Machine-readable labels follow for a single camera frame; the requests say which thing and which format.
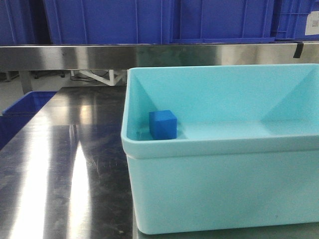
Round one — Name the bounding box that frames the blue cube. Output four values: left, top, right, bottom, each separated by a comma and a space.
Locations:
149, 110, 177, 140

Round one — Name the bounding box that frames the light blue plastic tub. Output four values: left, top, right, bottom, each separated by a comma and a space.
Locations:
121, 64, 319, 234

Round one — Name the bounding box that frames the large blue crate right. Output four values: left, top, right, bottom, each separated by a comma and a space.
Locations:
170, 0, 274, 44

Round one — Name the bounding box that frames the large blue crate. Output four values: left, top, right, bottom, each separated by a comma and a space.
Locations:
0, 0, 36, 45
170, 0, 274, 44
44, 0, 174, 45

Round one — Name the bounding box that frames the blue bin lower far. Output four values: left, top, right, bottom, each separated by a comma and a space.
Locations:
2, 91, 57, 116

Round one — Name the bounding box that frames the blue bin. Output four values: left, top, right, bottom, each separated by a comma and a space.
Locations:
0, 116, 33, 149
2, 91, 57, 116

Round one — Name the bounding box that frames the large blue crate centre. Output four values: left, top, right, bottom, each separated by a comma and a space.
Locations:
44, 0, 174, 45

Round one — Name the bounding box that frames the blue bin lower near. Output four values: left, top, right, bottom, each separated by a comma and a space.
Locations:
0, 116, 33, 149

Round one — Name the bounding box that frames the black tape strip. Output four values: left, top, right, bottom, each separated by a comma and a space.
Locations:
293, 42, 304, 59

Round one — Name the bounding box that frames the blue crate far right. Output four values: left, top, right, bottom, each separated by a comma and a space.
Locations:
271, 0, 319, 41

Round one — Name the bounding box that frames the large blue crate left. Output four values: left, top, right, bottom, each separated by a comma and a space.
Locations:
0, 0, 36, 45

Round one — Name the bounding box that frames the white metal frame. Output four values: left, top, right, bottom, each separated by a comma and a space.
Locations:
70, 69, 127, 86

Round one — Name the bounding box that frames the stainless steel shelf rail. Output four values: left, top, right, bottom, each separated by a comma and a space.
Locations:
0, 41, 319, 71

